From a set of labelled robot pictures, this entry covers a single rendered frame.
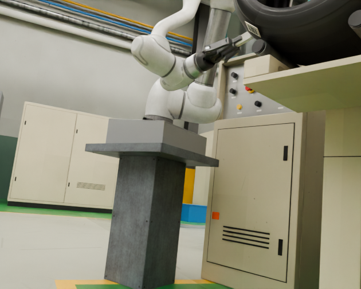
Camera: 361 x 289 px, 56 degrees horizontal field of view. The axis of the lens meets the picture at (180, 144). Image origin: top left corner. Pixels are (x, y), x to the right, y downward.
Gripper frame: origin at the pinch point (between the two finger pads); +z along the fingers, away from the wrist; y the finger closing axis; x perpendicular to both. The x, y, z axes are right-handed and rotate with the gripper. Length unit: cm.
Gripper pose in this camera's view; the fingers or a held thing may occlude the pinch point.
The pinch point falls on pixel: (243, 38)
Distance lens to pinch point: 129.7
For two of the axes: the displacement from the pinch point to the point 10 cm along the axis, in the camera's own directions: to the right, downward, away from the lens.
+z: 7.1, -2.7, -6.5
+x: 0.8, 9.5, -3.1
